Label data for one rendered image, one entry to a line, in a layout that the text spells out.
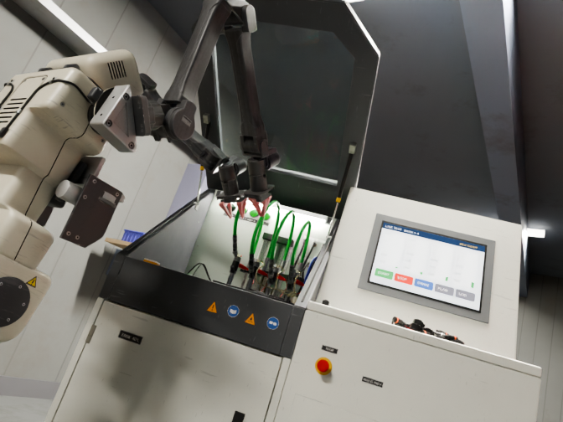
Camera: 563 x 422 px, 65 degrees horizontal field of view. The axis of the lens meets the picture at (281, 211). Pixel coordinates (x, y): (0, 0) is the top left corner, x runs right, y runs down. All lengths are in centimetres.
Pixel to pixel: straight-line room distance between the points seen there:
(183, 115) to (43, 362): 290
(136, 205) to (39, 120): 287
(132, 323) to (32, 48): 234
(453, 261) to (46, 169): 141
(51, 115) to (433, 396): 123
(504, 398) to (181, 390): 95
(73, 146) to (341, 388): 99
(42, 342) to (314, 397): 261
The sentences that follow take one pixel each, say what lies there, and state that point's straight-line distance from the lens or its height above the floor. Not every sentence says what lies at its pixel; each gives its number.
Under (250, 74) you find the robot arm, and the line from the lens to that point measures 135.
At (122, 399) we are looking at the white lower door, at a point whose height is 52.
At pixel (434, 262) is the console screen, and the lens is 180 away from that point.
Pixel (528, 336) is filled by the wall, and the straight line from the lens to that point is 783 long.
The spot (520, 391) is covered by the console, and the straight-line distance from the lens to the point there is 151.
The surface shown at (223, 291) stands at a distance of 150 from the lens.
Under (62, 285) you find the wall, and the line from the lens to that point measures 366.
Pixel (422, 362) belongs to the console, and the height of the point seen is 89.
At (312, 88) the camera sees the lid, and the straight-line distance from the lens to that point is 180.
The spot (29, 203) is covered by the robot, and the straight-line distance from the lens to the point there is 112.
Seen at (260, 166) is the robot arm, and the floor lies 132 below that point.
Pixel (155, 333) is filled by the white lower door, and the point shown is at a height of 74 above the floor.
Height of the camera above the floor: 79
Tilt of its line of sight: 17 degrees up
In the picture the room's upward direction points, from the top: 18 degrees clockwise
